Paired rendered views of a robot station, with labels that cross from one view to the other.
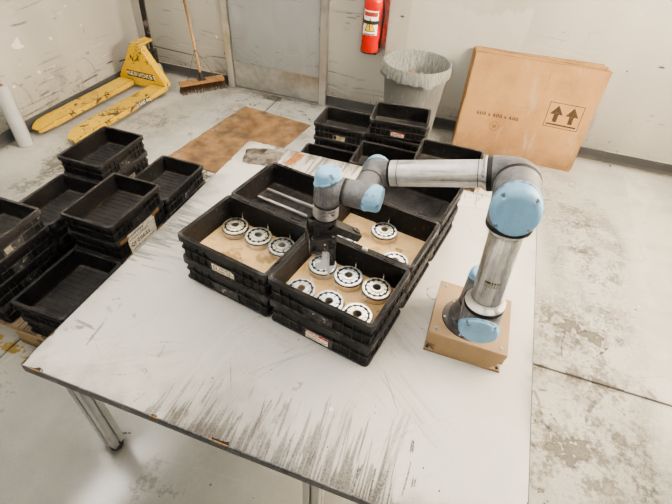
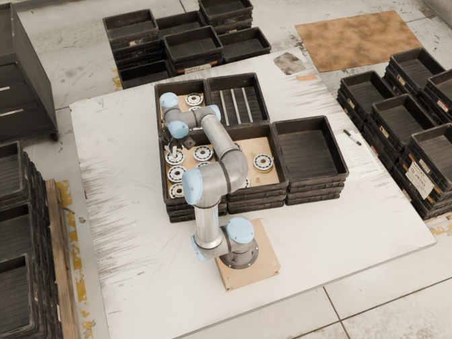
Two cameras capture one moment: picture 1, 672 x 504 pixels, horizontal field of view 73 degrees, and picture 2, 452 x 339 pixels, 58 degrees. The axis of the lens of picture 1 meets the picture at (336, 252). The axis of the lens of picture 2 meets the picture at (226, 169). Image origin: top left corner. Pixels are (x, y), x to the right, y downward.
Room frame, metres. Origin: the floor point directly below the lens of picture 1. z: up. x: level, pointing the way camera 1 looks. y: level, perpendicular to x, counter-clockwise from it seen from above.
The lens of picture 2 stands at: (0.52, -1.11, 2.55)
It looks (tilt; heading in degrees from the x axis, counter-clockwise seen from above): 54 degrees down; 56
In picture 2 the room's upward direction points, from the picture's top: 2 degrees counter-clockwise
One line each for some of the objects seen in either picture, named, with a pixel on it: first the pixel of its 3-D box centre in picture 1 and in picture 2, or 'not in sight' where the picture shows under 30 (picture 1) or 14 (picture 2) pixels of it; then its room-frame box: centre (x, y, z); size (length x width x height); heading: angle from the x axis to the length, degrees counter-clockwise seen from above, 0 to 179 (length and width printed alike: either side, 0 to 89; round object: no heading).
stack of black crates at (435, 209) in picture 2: (441, 185); (436, 173); (2.47, -0.66, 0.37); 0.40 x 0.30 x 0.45; 73
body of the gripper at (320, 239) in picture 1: (321, 232); (171, 130); (1.03, 0.05, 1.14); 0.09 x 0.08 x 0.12; 108
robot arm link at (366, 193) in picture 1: (364, 192); (180, 122); (1.02, -0.07, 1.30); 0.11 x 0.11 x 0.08; 74
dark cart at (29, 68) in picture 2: not in sight; (9, 83); (0.53, 1.75, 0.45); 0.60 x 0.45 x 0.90; 73
